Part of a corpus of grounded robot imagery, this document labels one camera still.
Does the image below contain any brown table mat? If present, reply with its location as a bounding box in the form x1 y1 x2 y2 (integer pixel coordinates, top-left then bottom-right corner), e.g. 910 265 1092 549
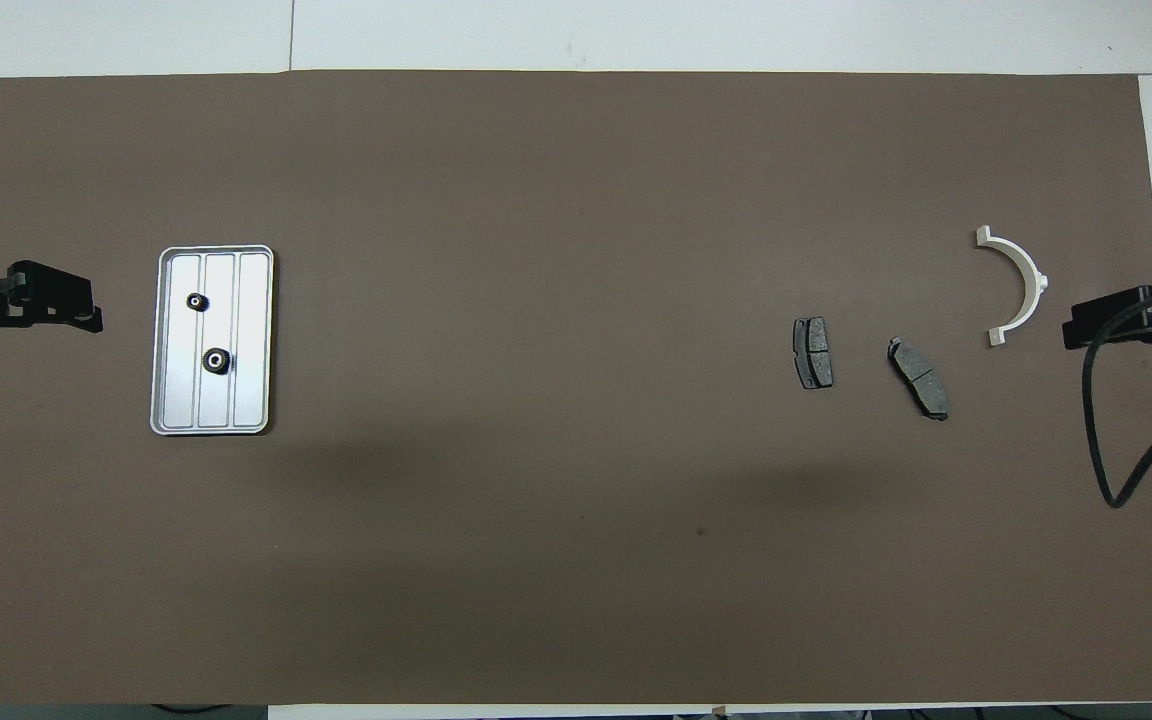
0 70 1152 706

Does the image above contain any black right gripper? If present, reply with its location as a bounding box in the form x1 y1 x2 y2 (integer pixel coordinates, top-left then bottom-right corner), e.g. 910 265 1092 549
1063 283 1152 352

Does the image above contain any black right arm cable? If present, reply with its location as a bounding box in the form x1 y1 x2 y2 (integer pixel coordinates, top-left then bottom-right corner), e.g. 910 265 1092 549
1082 283 1152 510

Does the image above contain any elongated dark grey brake pad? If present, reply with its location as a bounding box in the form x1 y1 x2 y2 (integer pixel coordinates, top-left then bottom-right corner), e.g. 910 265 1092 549
886 337 951 423

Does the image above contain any silver metal tray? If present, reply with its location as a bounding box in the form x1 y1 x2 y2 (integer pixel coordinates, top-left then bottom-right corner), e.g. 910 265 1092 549
149 245 276 437

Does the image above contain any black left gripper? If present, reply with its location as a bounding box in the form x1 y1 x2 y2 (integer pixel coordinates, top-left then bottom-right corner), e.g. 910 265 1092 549
0 245 105 358

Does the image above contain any white semicircular bracket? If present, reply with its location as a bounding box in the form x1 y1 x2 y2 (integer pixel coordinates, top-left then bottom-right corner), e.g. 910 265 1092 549
974 225 1050 349

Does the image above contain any rectangular dark grey brake pad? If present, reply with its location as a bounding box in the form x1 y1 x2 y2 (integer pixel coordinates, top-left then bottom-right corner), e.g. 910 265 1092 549
792 316 835 391

